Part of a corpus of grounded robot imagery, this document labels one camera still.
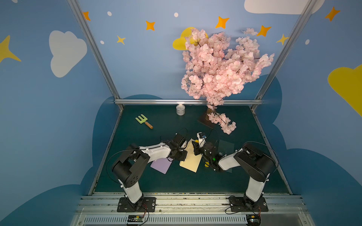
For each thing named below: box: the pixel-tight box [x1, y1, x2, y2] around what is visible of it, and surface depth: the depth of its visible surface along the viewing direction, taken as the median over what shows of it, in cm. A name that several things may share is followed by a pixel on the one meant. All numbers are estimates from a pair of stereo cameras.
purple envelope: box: [150, 157, 174, 175], surface depth 90 cm
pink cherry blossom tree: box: [181, 27, 275, 135], surface depth 73 cm
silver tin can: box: [175, 103, 187, 116], surface depth 117 cm
